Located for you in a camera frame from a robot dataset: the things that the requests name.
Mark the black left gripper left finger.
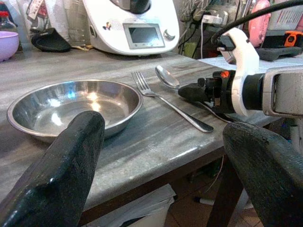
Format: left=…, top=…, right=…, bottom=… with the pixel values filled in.
left=0, top=110, right=106, bottom=227

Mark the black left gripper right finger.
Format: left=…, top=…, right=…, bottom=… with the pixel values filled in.
left=222, top=121, right=303, bottom=227

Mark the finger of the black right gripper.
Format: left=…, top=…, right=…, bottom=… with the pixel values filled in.
left=178, top=83, right=207, bottom=103

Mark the silver metal spoon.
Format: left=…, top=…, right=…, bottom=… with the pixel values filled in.
left=154, top=65, right=182, bottom=90

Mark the silver metal fork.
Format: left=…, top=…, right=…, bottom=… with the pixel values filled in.
left=131, top=71, right=214, bottom=133

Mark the white side cabinet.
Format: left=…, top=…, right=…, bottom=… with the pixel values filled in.
left=198, top=55, right=303, bottom=74

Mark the black and white marker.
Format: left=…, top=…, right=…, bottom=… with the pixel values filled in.
left=194, top=197, right=215, bottom=206

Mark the white power adapter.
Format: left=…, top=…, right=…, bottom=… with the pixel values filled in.
left=200, top=14, right=229, bottom=26

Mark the shallow stainless steel bowl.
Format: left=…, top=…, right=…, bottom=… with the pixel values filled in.
left=6, top=79, right=144, bottom=144

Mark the pink round object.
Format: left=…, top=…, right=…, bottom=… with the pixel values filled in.
left=248, top=0, right=272, bottom=48

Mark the orange and black tool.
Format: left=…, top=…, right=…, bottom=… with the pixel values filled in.
left=283, top=30, right=303, bottom=48

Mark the white kitchen food processor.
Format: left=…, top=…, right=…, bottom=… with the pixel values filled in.
left=82, top=0, right=181, bottom=57

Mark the white storage box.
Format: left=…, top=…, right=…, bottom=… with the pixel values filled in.
left=82, top=183, right=178, bottom=227

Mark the clear plastic pitcher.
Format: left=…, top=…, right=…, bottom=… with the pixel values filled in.
left=63, top=0, right=92, bottom=47

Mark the black curved pot holder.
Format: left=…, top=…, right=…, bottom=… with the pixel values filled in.
left=31, top=27, right=72, bottom=53

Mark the small purple plastic bowl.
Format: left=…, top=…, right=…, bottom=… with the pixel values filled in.
left=0, top=31, right=20, bottom=63

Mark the white packet with red print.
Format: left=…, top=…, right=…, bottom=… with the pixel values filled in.
left=25, top=0, right=52, bottom=32

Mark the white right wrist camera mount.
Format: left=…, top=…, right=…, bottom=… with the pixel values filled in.
left=217, top=27, right=261, bottom=117

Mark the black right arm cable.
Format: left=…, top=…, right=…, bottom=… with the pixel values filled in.
left=211, top=0, right=303, bottom=44

